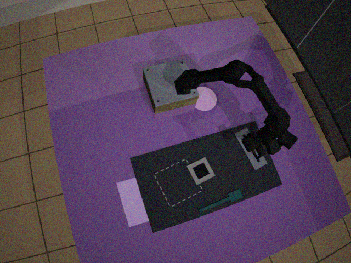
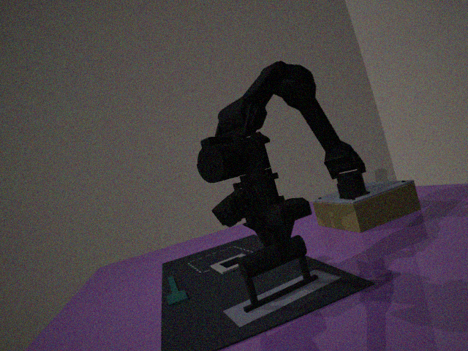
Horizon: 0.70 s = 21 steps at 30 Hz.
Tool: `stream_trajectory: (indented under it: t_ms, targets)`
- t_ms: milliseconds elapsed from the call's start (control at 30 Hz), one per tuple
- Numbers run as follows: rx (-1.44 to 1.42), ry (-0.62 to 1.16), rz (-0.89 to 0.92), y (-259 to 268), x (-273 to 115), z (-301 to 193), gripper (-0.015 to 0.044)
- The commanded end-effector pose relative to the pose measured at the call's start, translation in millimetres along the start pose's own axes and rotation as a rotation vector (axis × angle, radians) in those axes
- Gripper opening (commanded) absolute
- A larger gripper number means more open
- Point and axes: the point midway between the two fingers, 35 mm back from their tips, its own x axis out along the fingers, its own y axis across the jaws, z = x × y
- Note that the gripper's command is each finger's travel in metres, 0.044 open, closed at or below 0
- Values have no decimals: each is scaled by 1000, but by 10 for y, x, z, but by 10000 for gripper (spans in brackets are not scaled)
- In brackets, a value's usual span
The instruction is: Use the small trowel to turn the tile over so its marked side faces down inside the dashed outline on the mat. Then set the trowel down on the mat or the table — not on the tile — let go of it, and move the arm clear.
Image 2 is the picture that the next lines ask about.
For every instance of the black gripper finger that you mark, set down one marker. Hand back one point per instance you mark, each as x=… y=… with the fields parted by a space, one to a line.
x=261 y=233
x=280 y=235

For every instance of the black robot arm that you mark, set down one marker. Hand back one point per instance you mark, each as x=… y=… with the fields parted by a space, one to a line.
x=231 y=153

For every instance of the grey square tile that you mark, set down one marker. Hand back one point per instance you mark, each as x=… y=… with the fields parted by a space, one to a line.
x=227 y=265

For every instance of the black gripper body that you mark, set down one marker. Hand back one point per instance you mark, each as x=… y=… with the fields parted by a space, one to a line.
x=273 y=208

